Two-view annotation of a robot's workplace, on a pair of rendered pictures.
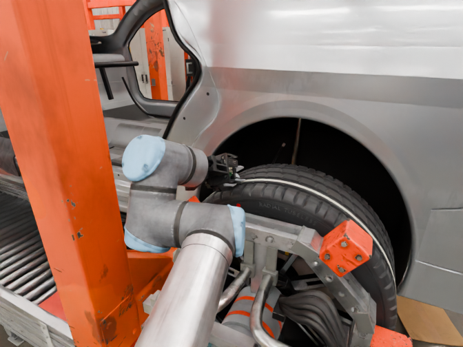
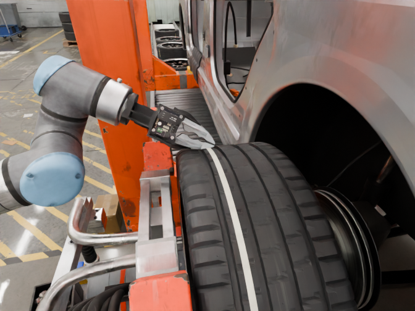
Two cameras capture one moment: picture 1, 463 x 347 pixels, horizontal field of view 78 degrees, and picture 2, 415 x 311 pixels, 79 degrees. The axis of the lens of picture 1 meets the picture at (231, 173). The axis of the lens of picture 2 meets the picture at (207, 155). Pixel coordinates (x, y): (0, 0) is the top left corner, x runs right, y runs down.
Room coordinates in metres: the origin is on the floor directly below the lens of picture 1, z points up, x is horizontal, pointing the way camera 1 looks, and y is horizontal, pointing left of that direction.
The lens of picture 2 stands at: (0.46, -0.43, 1.47)
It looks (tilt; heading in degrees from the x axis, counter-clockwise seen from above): 34 degrees down; 54
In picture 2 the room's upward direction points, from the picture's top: straight up
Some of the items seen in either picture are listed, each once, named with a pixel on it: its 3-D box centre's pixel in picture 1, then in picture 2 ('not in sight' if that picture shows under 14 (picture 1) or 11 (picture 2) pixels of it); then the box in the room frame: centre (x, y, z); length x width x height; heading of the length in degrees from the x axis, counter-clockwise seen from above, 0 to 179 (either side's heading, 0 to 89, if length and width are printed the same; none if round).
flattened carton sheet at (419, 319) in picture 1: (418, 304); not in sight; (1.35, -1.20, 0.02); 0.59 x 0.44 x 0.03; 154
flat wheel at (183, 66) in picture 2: not in sight; (178, 70); (2.46, 3.04, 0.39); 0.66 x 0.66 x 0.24
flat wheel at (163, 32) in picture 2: not in sight; (167, 34); (4.04, 6.27, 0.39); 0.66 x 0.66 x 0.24
